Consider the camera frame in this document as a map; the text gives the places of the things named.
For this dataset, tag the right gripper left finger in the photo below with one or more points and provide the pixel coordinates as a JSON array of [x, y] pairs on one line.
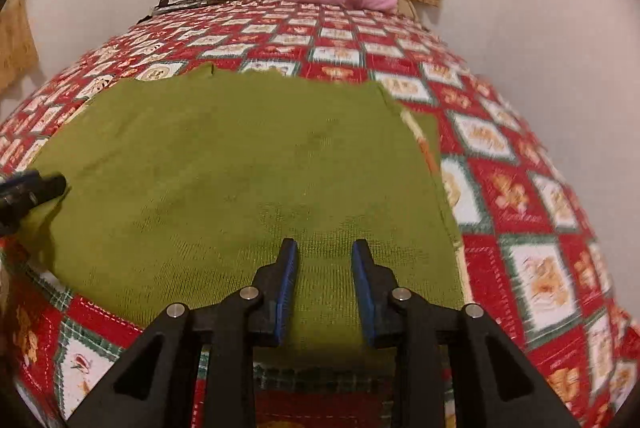
[[153, 382]]

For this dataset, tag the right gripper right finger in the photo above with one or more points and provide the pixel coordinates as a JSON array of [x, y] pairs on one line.
[[441, 350]]

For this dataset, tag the green orange cream striped sweater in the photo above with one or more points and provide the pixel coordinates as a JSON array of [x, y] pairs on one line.
[[178, 189]]

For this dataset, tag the red patchwork bear bedspread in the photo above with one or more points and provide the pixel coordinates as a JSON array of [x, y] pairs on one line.
[[530, 255]]

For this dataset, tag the beige side curtain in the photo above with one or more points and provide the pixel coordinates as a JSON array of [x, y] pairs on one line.
[[18, 53]]

